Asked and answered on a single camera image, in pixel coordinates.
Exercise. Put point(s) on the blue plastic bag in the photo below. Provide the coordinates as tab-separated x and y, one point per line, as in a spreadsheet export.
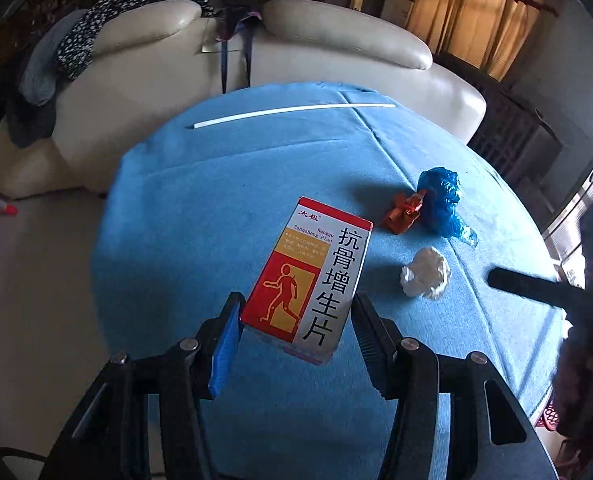
441	200

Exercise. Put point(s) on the blue tablecloth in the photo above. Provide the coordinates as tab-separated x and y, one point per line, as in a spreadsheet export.
201	185

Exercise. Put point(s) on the white standing air conditioner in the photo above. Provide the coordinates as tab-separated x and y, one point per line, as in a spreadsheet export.
397	7

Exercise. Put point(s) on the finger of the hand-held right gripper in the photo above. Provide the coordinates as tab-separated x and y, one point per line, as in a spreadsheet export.
526	285

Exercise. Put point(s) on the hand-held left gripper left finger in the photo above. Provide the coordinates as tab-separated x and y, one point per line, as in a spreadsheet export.
226	350

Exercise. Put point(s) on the crumpled white tissue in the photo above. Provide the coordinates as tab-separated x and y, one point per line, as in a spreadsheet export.
426	272

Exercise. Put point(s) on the red plastic basket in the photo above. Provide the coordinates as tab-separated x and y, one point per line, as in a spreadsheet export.
550	416

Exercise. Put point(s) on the grey cloth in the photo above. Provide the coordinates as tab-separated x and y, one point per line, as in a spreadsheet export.
41	70

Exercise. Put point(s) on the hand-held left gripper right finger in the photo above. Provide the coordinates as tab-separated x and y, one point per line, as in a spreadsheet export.
371	355

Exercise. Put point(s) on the white strip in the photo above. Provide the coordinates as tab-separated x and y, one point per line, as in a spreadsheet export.
286	111

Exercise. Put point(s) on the black white patterned cloth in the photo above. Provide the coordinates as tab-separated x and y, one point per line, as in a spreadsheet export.
121	5

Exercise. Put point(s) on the small red orange wrapper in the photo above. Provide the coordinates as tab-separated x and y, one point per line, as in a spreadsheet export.
401	215

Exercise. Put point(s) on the wooden crib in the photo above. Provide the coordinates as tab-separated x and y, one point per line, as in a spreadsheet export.
516	125

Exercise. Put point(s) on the dark cloth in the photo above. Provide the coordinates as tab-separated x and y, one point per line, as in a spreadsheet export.
21	120

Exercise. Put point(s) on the orange curtain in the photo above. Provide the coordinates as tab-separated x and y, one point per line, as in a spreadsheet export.
476	15

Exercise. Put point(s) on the red white medicine box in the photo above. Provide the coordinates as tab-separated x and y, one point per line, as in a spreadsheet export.
306	280

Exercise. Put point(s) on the cream leather sofa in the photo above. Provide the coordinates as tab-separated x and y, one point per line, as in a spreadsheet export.
326	55

